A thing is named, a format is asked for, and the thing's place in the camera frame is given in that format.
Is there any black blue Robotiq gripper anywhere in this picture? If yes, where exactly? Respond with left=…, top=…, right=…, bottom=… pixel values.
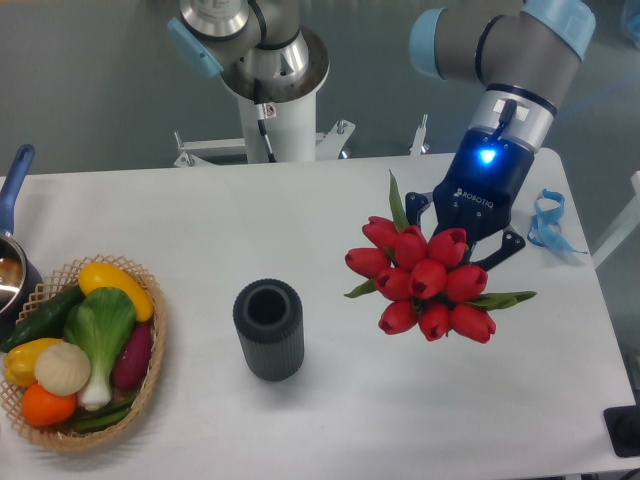
left=405, top=130, right=534, bottom=271

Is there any red tulip bouquet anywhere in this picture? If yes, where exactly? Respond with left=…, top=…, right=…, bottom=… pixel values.
left=345, top=176, right=537, bottom=344

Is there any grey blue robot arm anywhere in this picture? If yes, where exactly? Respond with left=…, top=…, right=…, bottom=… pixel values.
left=167, top=1, right=595, bottom=270

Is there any dark grey ribbed vase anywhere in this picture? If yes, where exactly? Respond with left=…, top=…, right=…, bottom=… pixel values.
left=233, top=279, right=305, bottom=382

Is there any blue ribbon strip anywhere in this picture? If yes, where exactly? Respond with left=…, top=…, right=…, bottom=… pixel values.
left=527, top=189, right=586, bottom=254

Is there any black device at edge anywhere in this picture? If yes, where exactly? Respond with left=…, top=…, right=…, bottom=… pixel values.
left=603, top=405, right=639, bottom=458

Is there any purple sweet potato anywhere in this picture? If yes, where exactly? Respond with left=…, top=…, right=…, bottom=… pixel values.
left=112, top=323, right=152, bottom=390

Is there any yellow squash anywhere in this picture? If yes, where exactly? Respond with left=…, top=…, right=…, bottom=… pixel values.
left=78, top=261, right=154, bottom=322

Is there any green bok choy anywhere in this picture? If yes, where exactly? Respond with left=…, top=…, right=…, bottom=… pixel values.
left=63, top=287, right=136, bottom=411

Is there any green pea pod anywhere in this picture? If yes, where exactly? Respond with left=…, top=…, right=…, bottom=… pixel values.
left=71, top=397, right=134, bottom=434

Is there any dark green cucumber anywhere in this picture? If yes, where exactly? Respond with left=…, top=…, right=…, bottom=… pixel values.
left=1, top=285, right=85, bottom=353

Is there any woven wicker basket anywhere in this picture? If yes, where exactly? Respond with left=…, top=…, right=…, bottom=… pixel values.
left=1, top=254, right=167, bottom=452

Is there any yellow bell pepper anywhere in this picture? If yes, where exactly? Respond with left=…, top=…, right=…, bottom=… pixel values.
left=3, top=338, right=63, bottom=388

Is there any white frame at right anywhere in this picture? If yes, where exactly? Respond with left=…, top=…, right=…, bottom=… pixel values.
left=591, top=171, right=639, bottom=269

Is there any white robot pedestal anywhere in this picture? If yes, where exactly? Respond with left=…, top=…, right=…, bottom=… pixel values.
left=236, top=93, right=316, bottom=164

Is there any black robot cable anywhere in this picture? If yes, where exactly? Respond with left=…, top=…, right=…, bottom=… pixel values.
left=252, top=79, right=278, bottom=164

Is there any white metal base frame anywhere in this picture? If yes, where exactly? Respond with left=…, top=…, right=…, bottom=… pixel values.
left=174, top=113, right=430, bottom=167

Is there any blue handled saucepan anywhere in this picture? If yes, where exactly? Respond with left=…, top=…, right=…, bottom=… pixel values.
left=1, top=144, right=42, bottom=340

